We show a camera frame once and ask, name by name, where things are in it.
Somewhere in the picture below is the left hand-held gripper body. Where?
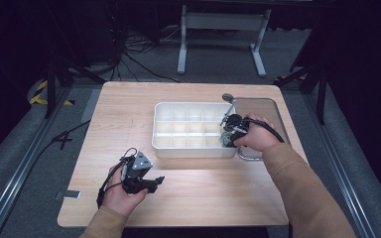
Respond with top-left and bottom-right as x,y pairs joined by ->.
120,150 -> 159,195

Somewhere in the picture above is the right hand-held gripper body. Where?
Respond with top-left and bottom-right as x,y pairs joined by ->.
219,104 -> 250,140

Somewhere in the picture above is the white compartment box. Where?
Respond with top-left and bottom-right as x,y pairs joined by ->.
151,101 -> 243,160

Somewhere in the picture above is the person's right hand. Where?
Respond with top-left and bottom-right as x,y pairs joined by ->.
232,112 -> 282,154

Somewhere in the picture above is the person's left hand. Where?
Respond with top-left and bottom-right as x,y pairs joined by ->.
101,163 -> 150,218

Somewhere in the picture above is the clear lid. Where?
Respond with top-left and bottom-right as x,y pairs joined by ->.
231,96 -> 293,163

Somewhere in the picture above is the black stand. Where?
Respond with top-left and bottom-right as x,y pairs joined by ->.
273,60 -> 329,126
44,54 -> 107,120

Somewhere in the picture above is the white metal stand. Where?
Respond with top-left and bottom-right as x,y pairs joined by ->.
177,4 -> 272,78

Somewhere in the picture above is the yellow and black tape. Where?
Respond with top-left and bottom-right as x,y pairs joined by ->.
29,79 -> 76,107

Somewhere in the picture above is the right hand-held gripper cable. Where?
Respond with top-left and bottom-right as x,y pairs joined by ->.
243,117 -> 286,144

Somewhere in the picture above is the hand-held gripper cable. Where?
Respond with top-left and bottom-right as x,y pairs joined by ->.
95,147 -> 139,209
243,117 -> 286,144

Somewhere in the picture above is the left hand-held gripper cable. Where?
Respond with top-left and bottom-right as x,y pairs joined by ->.
95,147 -> 139,209

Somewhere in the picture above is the grey metal bracket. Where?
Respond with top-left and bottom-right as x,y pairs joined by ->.
54,189 -> 82,201

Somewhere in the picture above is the black floor cable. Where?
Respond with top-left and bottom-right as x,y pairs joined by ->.
29,120 -> 91,167

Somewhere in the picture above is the aluminium rail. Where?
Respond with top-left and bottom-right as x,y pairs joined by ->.
301,92 -> 380,238
0,86 -> 74,238

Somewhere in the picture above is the bundle of floor cables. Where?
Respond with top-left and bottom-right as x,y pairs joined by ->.
108,24 -> 182,84

